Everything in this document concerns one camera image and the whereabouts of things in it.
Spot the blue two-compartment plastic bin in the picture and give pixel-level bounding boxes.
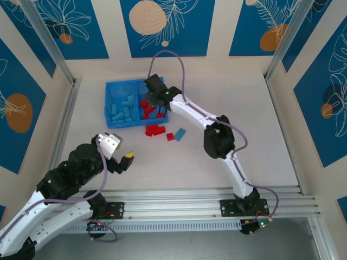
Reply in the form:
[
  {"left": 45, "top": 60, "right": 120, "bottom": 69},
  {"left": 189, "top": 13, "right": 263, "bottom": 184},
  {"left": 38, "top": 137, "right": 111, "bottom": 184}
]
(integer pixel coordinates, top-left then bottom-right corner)
[{"left": 104, "top": 77, "right": 169, "bottom": 130}]

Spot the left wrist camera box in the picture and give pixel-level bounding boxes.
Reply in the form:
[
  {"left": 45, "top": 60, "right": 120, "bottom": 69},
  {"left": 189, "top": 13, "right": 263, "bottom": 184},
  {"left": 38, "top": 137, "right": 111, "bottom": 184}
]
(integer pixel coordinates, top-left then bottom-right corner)
[{"left": 96, "top": 132, "right": 124, "bottom": 160}]

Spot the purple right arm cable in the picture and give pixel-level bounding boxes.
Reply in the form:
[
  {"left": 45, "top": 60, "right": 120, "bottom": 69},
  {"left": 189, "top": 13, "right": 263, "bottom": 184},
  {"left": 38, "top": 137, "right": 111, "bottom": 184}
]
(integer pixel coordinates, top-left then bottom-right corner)
[{"left": 148, "top": 50, "right": 280, "bottom": 220}]

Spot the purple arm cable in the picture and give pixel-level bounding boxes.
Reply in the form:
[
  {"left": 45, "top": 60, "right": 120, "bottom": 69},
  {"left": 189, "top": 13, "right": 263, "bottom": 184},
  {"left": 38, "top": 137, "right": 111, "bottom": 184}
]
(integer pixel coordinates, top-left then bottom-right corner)
[
  {"left": 148, "top": 50, "right": 280, "bottom": 220},
  {"left": 0, "top": 136, "right": 119, "bottom": 242}
]

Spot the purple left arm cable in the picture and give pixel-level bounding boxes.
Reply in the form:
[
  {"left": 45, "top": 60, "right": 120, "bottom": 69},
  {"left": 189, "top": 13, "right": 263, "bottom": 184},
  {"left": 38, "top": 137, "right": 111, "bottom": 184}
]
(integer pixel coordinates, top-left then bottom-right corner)
[{"left": 0, "top": 136, "right": 119, "bottom": 242}]

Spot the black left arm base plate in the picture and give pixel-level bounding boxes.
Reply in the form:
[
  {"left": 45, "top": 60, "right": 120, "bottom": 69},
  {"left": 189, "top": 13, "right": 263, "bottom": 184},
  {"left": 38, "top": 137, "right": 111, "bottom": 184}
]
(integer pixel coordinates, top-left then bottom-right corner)
[{"left": 75, "top": 201, "right": 125, "bottom": 220}]

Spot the aluminium side rail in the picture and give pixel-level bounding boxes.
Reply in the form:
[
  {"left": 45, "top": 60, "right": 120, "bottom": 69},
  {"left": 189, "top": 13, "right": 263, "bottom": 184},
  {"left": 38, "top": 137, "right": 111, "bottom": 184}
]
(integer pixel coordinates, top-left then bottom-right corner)
[
  {"left": 48, "top": 78, "right": 82, "bottom": 168},
  {"left": 265, "top": 77, "right": 304, "bottom": 196}
]

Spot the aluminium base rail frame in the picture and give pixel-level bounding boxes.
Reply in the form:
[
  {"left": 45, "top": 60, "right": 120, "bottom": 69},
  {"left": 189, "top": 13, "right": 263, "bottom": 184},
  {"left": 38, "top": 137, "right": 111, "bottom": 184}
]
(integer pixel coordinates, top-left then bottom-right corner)
[{"left": 23, "top": 188, "right": 322, "bottom": 224}]

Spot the grey slotted cable duct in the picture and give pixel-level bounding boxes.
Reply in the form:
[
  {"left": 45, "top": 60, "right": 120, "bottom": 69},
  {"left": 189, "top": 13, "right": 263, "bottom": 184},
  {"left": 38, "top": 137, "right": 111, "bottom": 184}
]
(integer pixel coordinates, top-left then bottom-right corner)
[{"left": 65, "top": 219, "right": 243, "bottom": 233}]

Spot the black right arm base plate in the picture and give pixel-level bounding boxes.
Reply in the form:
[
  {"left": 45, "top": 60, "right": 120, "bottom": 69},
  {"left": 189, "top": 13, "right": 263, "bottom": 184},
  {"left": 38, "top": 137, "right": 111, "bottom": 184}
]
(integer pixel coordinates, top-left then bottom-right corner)
[{"left": 220, "top": 199, "right": 271, "bottom": 217}]

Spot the aluminium corner post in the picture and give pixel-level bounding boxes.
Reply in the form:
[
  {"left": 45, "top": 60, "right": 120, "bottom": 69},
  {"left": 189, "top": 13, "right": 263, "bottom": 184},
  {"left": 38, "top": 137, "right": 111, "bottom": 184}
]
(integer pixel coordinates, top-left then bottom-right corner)
[
  {"left": 18, "top": 0, "right": 82, "bottom": 87},
  {"left": 265, "top": 0, "right": 317, "bottom": 82}
]

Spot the aluminium frame leg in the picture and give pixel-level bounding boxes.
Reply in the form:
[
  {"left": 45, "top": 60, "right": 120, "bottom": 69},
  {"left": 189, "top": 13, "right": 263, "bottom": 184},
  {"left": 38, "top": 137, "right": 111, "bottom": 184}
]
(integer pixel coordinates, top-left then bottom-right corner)
[{"left": 307, "top": 216, "right": 336, "bottom": 260}]

